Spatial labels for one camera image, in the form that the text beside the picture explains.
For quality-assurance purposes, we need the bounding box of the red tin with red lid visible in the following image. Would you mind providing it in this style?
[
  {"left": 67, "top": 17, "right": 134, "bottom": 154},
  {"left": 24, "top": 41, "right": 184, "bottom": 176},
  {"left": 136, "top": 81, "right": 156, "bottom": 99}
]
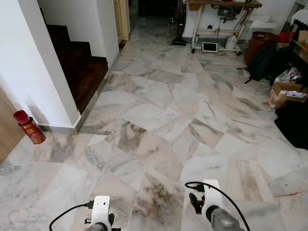
[{"left": 13, "top": 110, "right": 46, "bottom": 145}]

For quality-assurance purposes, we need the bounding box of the large black bag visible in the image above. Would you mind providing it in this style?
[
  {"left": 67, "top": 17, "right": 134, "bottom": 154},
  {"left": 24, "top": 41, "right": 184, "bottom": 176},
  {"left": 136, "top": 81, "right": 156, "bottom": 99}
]
[{"left": 274, "top": 99, "right": 308, "bottom": 150}]

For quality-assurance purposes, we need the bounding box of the brown cardboard box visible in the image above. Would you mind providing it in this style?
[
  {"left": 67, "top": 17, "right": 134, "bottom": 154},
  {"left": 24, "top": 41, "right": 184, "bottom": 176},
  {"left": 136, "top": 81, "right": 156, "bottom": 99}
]
[{"left": 266, "top": 80, "right": 308, "bottom": 110}]

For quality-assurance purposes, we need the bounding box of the black backpack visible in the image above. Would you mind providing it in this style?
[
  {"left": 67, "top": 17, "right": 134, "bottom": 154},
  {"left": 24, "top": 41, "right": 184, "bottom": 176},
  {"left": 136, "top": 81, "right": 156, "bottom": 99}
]
[{"left": 237, "top": 43, "right": 290, "bottom": 85}]

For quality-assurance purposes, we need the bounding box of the white printed plastic bag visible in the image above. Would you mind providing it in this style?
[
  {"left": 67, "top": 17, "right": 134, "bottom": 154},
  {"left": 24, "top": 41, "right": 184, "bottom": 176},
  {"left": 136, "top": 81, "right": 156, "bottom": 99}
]
[{"left": 279, "top": 67, "right": 304, "bottom": 85}]

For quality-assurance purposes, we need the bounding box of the dark wooden staircase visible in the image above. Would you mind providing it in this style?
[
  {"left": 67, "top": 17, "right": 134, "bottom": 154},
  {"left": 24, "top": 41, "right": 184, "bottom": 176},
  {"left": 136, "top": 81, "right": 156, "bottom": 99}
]
[{"left": 40, "top": 9, "right": 109, "bottom": 114}]

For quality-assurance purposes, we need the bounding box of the white plastic bottle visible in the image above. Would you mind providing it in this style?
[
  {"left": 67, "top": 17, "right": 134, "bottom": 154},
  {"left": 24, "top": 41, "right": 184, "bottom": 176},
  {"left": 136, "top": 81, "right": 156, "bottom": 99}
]
[{"left": 225, "top": 33, "right": 239, "bottom": 51}]

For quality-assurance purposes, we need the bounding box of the dark red round barrel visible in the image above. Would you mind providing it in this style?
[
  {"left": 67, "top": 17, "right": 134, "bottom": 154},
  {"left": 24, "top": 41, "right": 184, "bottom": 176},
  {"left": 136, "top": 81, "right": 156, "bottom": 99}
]
[{"left": 244, "top": 31, "right": 279, "bottom": 67}]

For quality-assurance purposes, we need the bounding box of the white-framed sewing table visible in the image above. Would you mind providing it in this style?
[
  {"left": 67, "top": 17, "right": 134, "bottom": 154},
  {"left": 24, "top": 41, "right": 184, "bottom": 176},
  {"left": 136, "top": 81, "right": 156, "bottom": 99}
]
[{"left": 189, "top": 0, "right": 263, "bottom": 54}]

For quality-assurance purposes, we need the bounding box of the black side table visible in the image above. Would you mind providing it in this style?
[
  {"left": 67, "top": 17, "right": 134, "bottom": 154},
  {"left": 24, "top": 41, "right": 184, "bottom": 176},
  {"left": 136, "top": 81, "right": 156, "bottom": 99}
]
[{"left": 288, "top": 42, "right": 308, "bottom": 77}]

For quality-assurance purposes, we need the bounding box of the black upright vacuum cleaner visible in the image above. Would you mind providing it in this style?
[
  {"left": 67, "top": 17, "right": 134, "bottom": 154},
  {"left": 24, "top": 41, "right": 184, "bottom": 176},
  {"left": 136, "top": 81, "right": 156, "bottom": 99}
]
[{"left": 171, "top": 0, "right": 189, "bottom": 46}]

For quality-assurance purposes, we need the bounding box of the small red bag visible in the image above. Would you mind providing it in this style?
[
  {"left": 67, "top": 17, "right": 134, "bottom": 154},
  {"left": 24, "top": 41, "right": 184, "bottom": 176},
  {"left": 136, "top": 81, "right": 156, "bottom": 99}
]
[{"left": 278, "top": 32, "right": 294, "bottom": 44}]

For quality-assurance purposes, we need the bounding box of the white cloth-covered stool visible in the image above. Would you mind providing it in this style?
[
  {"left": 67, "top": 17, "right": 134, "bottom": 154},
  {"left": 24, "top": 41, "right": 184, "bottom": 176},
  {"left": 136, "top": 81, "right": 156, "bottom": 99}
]
[{"left": 247, "top": 19, "right": 278, "bottom": 35}]

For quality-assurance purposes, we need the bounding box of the open tan cardboard box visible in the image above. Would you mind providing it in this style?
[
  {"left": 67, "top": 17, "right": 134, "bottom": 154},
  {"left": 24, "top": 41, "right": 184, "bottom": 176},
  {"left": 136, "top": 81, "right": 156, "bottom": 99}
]
[{"left": 292, "top": 30, "right": 308, "bottom": 62}]

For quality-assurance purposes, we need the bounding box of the white lace tablecloth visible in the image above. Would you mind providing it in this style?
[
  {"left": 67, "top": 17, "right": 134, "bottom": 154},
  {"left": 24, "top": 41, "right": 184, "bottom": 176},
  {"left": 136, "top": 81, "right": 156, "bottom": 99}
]
[{"left": 290, "top": 7, "right": 308, "bottom": 27}]

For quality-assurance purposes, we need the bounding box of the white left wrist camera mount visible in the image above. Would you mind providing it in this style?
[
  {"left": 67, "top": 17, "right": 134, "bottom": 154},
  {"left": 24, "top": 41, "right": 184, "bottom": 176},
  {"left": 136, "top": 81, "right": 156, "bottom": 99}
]
[{"left": 90, "top": 195, "right": 113, "bottom": 227}]

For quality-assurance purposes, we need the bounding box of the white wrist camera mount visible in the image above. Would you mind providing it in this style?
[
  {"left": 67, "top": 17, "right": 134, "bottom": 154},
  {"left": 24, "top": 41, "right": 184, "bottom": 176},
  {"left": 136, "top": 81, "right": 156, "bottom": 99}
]
[
  {"left": 90, "top": 195, "right": 113, "bottom": 227},
  {"left": 201, "top": 180, "right": 223, "bottom": 213}
]

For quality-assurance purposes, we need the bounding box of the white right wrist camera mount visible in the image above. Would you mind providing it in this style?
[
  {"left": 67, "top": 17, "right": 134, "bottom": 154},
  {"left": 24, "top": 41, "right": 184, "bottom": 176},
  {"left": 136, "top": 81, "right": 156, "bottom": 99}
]
[{"left": 201, "top": 180, "right": 223, "bottom": 213}]

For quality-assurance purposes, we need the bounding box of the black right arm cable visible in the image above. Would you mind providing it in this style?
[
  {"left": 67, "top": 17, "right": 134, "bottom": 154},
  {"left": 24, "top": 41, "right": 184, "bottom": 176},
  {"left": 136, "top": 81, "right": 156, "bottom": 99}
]
[{"left": 185, "top": 181, "right": 251, "bottom": 231}]

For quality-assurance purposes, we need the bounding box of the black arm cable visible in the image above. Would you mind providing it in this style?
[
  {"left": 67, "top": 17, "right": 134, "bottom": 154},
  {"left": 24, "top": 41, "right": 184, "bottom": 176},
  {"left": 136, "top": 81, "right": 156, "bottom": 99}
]
[
  {"left": 49, "top": 202, "right": 95, "bottom": 231},
  {"left": 185, "top": 181, "right": 251, "bottom": 231}
]

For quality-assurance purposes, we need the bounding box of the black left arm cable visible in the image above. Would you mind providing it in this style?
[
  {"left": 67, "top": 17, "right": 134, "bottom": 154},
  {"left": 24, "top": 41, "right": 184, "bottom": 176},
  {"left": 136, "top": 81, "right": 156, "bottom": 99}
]
[{"left": 49, "top": 202, "right": 95, "bottom": 231}]

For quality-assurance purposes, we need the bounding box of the light wooden door frame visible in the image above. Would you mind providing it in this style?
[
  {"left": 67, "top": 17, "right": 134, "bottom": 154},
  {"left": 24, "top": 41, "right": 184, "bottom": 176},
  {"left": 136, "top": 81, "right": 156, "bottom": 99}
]
[{"left": 113, "top": 0, "right": 130, "bottom": 42}]

